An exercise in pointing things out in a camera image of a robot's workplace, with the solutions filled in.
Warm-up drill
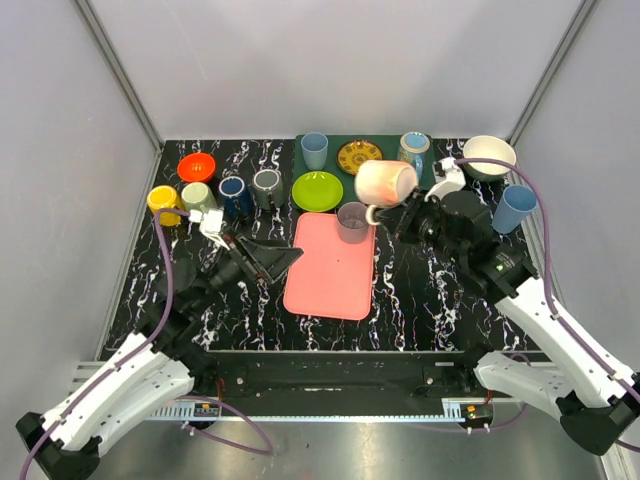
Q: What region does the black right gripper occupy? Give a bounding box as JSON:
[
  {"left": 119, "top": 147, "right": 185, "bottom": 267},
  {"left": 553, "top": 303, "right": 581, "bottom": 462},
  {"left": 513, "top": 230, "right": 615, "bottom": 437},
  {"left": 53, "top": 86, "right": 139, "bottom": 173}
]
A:
[{"left": 375, "top": 186, "right": 465, "bottom": 266}]

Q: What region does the pink ceramic mug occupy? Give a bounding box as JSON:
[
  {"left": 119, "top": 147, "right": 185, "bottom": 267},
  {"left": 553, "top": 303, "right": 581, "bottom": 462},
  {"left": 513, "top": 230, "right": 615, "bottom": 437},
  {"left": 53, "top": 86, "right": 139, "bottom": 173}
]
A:
[{"left": 354, "top": 160, "right": 419, "bottom": 226}]

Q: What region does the purple translucent cup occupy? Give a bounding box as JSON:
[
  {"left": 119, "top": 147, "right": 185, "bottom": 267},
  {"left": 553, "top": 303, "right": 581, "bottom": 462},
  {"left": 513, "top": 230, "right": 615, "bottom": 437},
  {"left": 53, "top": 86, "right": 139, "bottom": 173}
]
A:
[{"left": 336, "top": 202, "right": 370, "bottom": 244}]

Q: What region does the dark blue ceramic mug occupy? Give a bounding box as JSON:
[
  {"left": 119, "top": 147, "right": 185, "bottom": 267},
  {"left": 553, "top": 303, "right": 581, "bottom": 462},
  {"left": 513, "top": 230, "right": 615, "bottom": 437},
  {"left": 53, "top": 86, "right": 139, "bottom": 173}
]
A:
[{"left": 218, "top": 176, "right": 254, "bottom": 219}]

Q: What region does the grey ceramic mug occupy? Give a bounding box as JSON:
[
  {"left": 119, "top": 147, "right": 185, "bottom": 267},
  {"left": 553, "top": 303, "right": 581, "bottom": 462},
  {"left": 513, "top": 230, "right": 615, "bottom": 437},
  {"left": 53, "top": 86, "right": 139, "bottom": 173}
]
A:
[{"left": 252, "top": 169, "right": 284, "bottom": 210}]

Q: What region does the light green ceramic mug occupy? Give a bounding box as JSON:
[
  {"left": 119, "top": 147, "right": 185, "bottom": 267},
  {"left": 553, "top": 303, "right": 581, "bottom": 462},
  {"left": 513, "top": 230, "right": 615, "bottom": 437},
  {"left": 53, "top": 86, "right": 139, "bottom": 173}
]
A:
[{"left": 181, "top": 182, "right": 217, "bottom": 213}]

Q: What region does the yellow glass mug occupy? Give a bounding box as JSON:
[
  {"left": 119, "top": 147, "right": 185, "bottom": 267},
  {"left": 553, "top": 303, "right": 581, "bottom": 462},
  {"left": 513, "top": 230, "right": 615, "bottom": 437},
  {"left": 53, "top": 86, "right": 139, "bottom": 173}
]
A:
[{"left": 146, "top": 185, "right": 184, "bottom": 227}]

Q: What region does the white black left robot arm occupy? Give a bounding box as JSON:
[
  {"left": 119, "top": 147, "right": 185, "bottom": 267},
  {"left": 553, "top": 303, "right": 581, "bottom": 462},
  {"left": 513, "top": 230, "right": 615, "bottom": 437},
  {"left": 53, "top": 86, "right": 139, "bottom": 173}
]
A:
[{"left": 16, "top": 234, "right": 303, "bottom": 479}]

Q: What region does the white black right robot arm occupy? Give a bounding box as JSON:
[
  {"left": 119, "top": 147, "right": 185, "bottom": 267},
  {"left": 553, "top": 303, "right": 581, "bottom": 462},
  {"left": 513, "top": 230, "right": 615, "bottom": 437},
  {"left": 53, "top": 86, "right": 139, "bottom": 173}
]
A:
[{"left": 376, "top": 189, "right": 639, "bottom": 456}]

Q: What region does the light blue patterned mug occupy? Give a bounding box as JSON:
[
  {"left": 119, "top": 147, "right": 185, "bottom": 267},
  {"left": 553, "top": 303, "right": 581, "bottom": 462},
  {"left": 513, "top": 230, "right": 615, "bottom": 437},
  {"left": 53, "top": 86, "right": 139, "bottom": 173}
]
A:
[{"left": 397, "top": 132, "right": 430, "bottom": 180}]

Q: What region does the pink plastic tray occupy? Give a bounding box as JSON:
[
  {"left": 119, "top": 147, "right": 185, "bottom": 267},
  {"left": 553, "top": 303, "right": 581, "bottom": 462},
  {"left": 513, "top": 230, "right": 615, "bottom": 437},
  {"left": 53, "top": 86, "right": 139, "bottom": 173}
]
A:
[{"left": 283, "top": 213, "right": 375, "bottom": 321}]

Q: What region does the yellow black patterned saucer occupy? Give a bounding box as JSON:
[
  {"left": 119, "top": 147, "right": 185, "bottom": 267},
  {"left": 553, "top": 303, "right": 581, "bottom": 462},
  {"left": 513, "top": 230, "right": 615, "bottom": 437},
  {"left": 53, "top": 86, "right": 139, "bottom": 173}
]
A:
[{"left": 337, "top": 139, "right": 383, "bottom": 176}]

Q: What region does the lime green plate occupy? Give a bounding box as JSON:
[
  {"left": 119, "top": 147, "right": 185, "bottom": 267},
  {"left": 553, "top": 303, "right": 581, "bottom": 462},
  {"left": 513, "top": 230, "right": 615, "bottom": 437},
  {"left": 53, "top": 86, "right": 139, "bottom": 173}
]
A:
[{"left": 292, "top": 171, "right": 344, "bottom": 213}]

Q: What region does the dark green mat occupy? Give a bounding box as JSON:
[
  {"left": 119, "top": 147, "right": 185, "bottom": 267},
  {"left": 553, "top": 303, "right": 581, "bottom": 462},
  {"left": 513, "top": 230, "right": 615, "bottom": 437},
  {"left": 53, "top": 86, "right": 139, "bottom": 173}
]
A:
[{"left": 292, "top": 133, "right": 445, "bottom": 209}]

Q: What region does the white floral ceramic bowl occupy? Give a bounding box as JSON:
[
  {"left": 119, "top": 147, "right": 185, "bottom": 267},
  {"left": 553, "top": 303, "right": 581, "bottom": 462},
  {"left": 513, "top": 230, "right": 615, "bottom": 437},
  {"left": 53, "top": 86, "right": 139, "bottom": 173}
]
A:
[{"left": 463, "top": 135, "right": 517, "bottom": 182}]

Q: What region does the light blue plastic cup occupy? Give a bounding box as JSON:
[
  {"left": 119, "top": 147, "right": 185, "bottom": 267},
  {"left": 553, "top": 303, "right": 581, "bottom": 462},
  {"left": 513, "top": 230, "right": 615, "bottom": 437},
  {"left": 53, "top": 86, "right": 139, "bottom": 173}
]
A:
[{"left": 492, "top": 185, "right": 538, "bottom": 235}]

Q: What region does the light blue cup on mat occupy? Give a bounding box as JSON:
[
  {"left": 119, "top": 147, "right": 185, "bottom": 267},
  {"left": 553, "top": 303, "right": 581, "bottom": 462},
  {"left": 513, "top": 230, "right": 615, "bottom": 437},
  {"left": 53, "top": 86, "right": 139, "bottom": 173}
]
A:
[{"left": 301, "top": 132, "right": 329, "bottom": 171}]

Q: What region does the orange plastic bowl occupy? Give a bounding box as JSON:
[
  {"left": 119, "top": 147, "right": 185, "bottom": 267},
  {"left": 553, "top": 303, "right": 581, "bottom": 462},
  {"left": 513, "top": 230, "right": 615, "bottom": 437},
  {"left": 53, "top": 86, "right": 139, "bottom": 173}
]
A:
[{"left": 177, "top": 152, "right": 216, "bottom": 183}]

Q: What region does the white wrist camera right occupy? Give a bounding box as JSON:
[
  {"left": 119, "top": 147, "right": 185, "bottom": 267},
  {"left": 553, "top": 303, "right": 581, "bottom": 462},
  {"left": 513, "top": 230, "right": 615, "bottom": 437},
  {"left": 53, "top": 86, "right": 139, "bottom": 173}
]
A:
[{"left": 426, "top": 157, "right": 466, "bottom": 200}]

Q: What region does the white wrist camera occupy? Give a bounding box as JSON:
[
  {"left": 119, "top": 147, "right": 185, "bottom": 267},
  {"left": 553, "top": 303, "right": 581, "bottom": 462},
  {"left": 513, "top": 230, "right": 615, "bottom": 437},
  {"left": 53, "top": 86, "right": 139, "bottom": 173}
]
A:
[
  {"left": 189, "top": 208, "right": 227, "bottom": 248},
  {"left": 426, "top": 157, "right": 466, "bottom": 200}
]

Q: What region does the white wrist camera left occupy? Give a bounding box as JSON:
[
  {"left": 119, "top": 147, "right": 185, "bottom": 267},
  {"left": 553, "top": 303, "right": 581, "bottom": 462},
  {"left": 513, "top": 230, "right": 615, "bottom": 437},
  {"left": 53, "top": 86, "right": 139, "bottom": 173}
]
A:
[{"left": 189, "top": 208, "right": 227, "bottom": 248}]

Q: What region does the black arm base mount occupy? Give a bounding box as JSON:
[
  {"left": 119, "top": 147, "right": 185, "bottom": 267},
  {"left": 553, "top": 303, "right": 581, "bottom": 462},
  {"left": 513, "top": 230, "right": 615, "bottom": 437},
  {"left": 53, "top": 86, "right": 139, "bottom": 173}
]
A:
[{"left": 211, "top": 351, "right": 487, "bottom": 398}]

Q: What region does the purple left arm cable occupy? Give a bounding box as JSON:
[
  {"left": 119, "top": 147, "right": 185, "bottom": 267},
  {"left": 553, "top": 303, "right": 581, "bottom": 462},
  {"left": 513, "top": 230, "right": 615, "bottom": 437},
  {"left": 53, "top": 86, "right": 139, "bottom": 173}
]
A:
[{"left": 18, "top": 208, "right": 275, "bottom": 480}]

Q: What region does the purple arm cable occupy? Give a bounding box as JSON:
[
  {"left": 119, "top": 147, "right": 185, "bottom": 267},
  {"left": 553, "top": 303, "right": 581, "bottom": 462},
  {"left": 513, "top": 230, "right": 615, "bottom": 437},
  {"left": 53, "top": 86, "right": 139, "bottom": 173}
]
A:
[
  {"left": 18, "top": 208, "right": 275, "bottom": 480},
  {"left": 452, "top": 157, "right": 640, "bottom": 451}
]

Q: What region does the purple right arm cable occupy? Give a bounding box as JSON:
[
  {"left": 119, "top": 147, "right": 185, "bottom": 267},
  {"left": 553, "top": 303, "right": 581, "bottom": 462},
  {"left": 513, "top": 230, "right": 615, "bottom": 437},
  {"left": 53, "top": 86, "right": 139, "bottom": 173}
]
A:
[{"left": 452, "top": 157, "right": 640, "bottom": 451}]

